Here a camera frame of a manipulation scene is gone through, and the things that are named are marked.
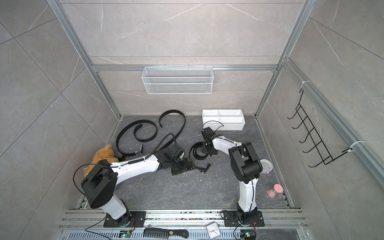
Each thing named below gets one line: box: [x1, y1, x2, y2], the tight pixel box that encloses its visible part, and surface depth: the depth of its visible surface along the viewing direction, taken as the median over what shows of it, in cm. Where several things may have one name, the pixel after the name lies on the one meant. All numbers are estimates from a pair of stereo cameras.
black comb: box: [143, 227, 190, 239], surface depth 71 cm
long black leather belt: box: [189, 141, 212, 174], surface depth 97 cm
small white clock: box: [206, 221, 222, 240], surface depth 70 cm
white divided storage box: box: [202, 109, 246, 131], surface depth 114 cm
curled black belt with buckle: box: [116, 119, 158, 156], surface depth 106 cm
